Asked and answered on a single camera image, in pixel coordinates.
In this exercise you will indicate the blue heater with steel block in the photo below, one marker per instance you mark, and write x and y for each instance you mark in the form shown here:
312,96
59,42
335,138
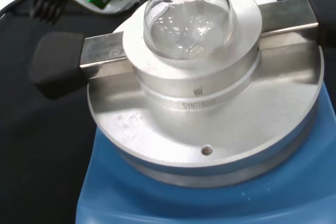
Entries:
210,129

